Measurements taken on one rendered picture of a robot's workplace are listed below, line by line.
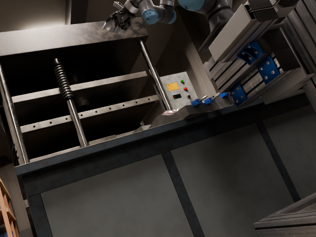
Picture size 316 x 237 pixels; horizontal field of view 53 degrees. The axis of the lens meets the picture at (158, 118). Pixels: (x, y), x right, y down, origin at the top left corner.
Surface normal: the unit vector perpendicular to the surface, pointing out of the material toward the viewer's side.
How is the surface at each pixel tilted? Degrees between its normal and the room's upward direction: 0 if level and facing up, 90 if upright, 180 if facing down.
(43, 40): 90
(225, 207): 90
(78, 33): 90
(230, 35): 90
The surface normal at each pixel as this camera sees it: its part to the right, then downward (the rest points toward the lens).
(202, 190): 0.33, -0.37
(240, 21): -0.89, 0.25
